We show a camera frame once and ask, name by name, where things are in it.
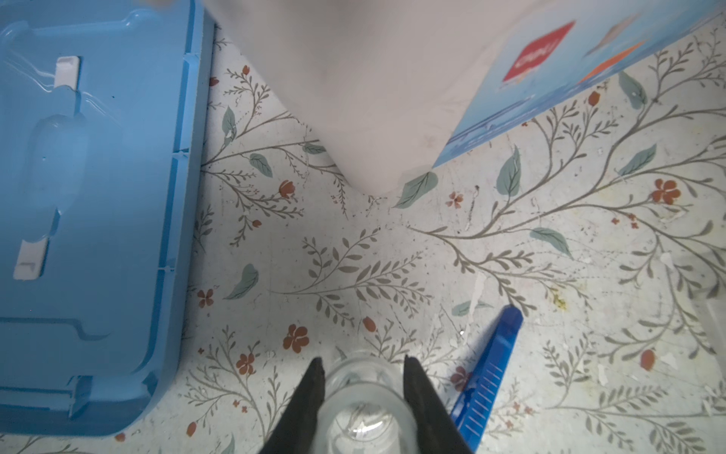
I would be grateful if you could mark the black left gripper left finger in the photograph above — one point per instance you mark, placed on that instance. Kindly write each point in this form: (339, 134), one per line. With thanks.
(296, 429)

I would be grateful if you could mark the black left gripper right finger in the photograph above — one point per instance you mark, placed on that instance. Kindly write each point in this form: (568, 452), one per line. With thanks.
(435, 430)

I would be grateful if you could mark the blue plastic tweezers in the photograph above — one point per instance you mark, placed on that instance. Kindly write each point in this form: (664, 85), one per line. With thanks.
(474, 406)

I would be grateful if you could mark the white plastic storage bin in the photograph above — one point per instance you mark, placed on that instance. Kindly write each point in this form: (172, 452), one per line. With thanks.
(393, 89)

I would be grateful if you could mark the blue plastic bin lid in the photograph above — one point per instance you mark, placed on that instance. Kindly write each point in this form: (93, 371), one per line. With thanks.
(103, 110)

